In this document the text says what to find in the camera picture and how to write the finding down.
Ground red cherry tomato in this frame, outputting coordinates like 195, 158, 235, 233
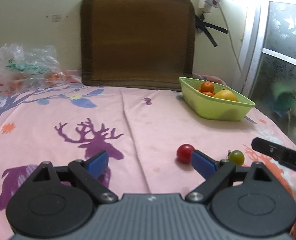
177, 144, 195, 164

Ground green tomato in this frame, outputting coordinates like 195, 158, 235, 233
228, 150, 245, 166

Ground orange tangerine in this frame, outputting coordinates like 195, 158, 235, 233
200, 82, 215, 93
203, 92, 214, 97

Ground large yellow grapefruit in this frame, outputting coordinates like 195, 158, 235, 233
213, 89, 238, 101

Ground pink deer print bedsheet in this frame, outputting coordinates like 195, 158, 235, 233
0, 80, 296, 239

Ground green plastic basket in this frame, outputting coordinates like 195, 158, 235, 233
179, 77, 256, 121

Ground frosted glass window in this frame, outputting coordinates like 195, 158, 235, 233
232, 0, 296, 145

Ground clear plastic bag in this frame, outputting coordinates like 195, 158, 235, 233
0, 44, 80, 93

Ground brown woven seat cushion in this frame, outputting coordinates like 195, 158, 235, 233
80, 0, 195, 90

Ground black tape strips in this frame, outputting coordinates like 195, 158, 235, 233
188, 0, 229, 48

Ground white power cable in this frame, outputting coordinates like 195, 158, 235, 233
216, 2, 243, 74

